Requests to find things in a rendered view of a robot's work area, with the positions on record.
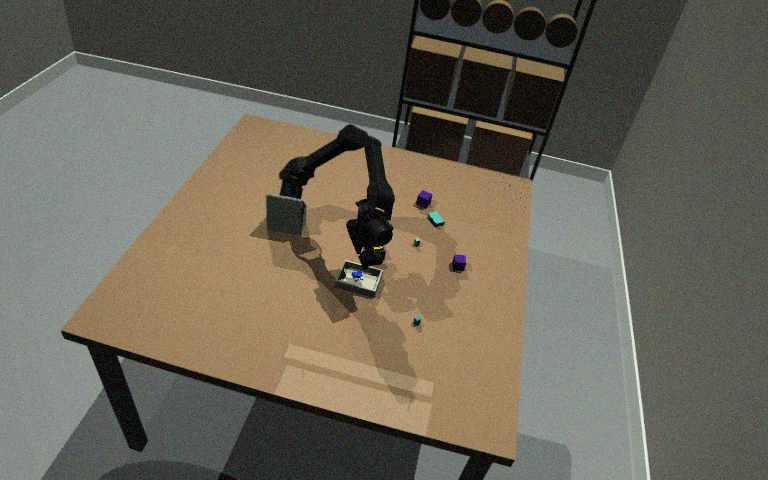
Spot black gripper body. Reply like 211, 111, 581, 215
346, 219, 383, 267

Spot teal flat rectangular block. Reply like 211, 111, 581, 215
427, 211, 445, 227

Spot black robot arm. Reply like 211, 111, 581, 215
279, 125, 395, 246

